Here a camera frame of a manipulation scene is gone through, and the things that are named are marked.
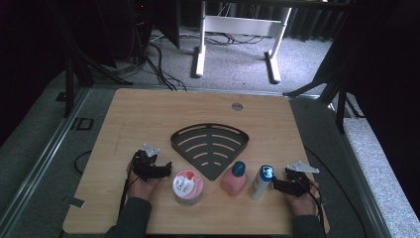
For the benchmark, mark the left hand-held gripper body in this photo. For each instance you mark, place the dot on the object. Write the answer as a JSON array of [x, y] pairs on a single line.
[[143, 163]]

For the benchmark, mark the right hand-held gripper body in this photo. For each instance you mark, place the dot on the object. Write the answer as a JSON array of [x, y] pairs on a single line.
[[298, 183]]

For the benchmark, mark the white bottle with blue cap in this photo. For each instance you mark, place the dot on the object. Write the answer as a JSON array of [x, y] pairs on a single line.
[[261, 185]]

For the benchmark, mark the pink jar with white lid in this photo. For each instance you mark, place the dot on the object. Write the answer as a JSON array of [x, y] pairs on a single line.
[[187, 186]]

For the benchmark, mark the black corner shelf rack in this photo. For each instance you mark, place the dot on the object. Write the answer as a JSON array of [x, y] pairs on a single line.
[[211, 165]]

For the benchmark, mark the pink bottle with blue cap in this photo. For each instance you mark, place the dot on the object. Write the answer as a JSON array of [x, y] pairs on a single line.
[[233, 181]]

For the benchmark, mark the person's right hand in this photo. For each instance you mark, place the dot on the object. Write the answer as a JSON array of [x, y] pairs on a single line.
[[305, 205]]

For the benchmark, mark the person's left hand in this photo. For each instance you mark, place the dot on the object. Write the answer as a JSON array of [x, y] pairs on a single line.
[[142, 189]]

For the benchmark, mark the grey tape piece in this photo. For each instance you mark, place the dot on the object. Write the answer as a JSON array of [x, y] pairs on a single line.
[[76, 202]]

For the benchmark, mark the black metal stand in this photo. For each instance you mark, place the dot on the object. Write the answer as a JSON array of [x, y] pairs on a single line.
[[341, 112], [69, 89]]

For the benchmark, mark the grey table grommet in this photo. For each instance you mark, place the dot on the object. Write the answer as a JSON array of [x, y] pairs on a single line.
[[237, 106]]

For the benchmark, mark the dark curtain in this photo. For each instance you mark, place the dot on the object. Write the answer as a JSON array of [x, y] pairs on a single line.
[[386, 82]]

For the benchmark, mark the white desk frame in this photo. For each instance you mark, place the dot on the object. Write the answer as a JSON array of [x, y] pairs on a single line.
[[241, 24]]

